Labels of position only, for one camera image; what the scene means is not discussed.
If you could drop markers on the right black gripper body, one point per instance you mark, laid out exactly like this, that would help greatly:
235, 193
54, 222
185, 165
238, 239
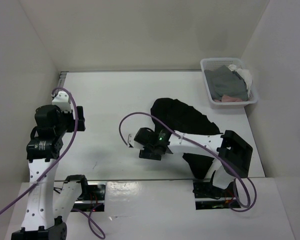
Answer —
147, 152

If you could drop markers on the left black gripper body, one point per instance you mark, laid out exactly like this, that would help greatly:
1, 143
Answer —
67, 121

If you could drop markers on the black pleated skirt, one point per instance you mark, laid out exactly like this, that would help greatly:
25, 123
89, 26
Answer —
184, 118

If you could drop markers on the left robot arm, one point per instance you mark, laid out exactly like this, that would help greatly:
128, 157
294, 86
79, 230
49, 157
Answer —
45, 219

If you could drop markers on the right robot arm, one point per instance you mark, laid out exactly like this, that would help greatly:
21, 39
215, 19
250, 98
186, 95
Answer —
228, 148

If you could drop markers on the pink cloth in basket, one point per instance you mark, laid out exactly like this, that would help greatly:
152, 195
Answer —
228, 99

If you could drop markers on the grey skirt in basket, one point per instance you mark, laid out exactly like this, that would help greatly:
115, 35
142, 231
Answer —
224, 82

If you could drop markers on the white plastic basket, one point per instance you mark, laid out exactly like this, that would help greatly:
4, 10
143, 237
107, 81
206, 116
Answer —
215, 63

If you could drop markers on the white cloth in basket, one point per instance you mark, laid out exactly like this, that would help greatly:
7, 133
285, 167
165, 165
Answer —
244, 73

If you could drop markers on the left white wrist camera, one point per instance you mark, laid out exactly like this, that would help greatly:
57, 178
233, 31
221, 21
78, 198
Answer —
62, 101

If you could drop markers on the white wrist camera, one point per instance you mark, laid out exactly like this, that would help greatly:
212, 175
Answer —
130, 140
62, 101

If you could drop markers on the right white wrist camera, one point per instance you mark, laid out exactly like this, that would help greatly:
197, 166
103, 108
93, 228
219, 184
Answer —
130, 140

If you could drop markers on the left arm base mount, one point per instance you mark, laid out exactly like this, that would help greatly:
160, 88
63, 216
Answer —
94, 199

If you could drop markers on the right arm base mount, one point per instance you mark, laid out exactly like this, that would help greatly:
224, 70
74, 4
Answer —
209, 197

